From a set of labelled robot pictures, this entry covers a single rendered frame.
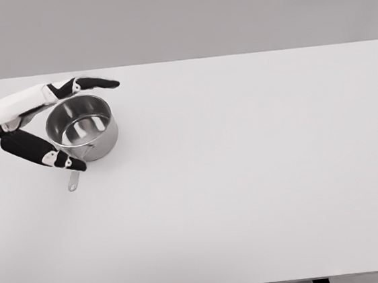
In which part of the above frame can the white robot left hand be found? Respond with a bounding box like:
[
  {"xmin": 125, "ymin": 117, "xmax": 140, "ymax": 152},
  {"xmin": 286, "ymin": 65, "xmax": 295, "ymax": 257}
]
[{"xmin": 0, "ymin": 73, "xmax": 130, "ymax": 181}]

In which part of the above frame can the steel pot with handle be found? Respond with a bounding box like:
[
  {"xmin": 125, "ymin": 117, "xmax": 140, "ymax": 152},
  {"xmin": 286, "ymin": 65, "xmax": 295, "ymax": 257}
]
[{"xmin": 42, "ymin": 91, "xmax": 125, "ymax": 194}]

